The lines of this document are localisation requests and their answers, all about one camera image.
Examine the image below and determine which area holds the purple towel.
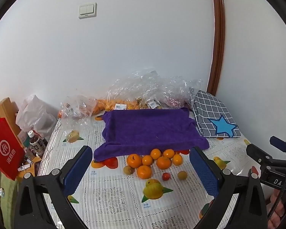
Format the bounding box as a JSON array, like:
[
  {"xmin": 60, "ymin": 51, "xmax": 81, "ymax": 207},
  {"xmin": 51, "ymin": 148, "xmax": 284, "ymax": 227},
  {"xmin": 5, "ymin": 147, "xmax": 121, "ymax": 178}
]
[{"xmin": 93, "ymin": 108, "xmax": 209, "ymax": 162}]

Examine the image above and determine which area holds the fruit print plastic tablecloth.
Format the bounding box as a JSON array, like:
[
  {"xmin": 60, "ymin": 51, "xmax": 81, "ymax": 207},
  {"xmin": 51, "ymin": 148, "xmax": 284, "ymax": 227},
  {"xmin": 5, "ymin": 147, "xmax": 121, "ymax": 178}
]
[{"xmin": 39, "ymin": 119, "xmax": 260, "ymax": 228}]

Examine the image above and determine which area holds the grey checked star cushion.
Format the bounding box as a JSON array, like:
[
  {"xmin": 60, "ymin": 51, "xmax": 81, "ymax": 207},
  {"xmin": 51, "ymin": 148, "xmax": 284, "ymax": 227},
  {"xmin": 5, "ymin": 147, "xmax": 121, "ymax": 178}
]
[{"xmin": 193, "ymin": 90, "xmax": 241, "ymax": 138}]

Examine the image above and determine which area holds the white wall light switch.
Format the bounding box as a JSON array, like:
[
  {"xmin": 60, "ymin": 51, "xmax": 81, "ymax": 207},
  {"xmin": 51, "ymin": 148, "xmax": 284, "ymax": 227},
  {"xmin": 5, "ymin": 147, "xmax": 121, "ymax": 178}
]
[{"xmin": 78, "ymin": 3, "xmax": 97, "ymax": 19}]

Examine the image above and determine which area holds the brownish green longan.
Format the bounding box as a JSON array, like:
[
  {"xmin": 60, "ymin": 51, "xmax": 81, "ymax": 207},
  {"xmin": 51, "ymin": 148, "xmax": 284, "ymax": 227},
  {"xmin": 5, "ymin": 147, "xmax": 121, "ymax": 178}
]
[
  {"xmin": 177, "ymin": 171, "xmax": 188, "ymax": 180},
  {"xmin": 123, "ymin": 165, "xmax": 135, "ymax": 175}
]

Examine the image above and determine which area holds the large orange with stem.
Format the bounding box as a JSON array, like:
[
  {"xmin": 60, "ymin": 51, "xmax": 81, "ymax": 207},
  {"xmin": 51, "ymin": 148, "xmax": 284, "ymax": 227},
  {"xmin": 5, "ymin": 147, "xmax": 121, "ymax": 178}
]
[{"xmin": 126, "ymin": 154, "xmax": 142, "ymax": 169}]

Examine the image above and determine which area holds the oval orange kumquat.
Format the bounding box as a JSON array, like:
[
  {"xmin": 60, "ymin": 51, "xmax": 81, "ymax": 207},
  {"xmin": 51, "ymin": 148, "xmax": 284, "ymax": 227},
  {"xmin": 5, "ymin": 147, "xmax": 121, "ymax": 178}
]
[{"xmin": 163, "ymin": 149, "xmax": 175, "ymax": 159}]

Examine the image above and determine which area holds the clear plastic bag of fruit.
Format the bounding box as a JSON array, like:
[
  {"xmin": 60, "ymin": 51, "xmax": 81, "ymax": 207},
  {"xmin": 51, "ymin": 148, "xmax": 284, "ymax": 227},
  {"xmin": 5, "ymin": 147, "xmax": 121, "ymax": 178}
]
[{"xmin": 95, "ymin": 68, "xmax": 203, "ymax": 117}]

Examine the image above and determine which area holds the small orange tangerine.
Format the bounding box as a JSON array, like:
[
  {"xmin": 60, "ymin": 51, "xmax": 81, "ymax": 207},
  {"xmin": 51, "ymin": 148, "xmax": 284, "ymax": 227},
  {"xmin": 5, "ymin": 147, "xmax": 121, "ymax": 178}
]
[{"xmin": 150, "ymin": 148, "xmax": 162, "ymax": 160}]

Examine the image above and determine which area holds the orange tangerine front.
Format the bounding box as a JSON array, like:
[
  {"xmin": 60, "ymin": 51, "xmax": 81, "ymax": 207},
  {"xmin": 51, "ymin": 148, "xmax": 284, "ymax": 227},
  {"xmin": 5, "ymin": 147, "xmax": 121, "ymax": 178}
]
[{"xmin": 136, "ymin": 165, "xmax": 152, "ymax": 179}]

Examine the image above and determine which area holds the brown wooden door frame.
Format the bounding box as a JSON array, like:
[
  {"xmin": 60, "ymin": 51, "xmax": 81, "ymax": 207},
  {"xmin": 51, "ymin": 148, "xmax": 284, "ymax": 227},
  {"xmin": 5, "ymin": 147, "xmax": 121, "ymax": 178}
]
[{"xmin": 207, "ymin": 0, "xmax": 226, "ymax": 95}]

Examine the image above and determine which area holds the white cap drink bottle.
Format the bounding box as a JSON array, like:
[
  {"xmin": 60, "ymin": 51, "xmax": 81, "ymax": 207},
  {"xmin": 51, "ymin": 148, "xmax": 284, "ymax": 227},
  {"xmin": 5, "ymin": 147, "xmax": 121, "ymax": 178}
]
[{"xmin": 28, "ymin": 130, "xmax": 46, "ymax": 156}]

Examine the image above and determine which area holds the small orange kumquat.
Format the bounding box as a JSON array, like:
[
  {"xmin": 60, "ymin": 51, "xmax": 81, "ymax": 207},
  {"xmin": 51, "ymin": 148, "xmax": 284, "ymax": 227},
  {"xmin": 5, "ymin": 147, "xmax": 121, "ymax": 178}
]
[{"xmin": 172, "ymin": 154, "xmax": 183, "ymax": 166}]

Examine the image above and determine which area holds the person's right hand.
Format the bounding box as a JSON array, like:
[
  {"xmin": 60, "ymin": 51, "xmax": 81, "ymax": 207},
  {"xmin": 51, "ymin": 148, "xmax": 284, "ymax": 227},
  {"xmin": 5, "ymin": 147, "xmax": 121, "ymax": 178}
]
[{"xmin": 267, "ymin": 189, "xmax": 285, "ymax": 229}]

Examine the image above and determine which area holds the large round orange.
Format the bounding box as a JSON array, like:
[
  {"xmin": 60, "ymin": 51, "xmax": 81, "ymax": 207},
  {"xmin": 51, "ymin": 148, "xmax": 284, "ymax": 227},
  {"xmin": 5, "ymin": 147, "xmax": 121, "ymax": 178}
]
[{"xmin": 157, "ymin": 156, "xmax": 171, "ymax": 170}]

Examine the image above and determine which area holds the red paper bag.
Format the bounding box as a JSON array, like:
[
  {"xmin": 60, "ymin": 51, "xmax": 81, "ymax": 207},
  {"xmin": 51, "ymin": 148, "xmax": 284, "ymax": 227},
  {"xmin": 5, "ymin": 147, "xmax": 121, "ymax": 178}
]
[{"xmin": 0, "ymin": 118, "xmax": 25, "ymax": 180}]

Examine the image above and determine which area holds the small red fruit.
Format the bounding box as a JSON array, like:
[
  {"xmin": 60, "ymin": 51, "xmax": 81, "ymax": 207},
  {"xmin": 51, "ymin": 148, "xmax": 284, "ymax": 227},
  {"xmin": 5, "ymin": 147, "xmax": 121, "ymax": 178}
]
[{"xmin": 162, "ymin": 172, "xmax": 171, "ymax": 181}]

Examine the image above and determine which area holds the white plastic bag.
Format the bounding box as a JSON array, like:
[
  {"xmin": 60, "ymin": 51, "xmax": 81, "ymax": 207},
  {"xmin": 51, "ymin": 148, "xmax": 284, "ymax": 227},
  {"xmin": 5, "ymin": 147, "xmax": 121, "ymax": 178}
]
[{"xmin": 16, "ymin": 95, "xmax": 57, "ymax": 139}]

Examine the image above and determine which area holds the small clear plastic bag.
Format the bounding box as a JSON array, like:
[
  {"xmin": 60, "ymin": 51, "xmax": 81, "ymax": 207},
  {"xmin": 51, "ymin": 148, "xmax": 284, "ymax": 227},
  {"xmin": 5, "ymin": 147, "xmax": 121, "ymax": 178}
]
[{"xmin": 58, "ymin": 95, "xmax": 97, "ymax": 122}]

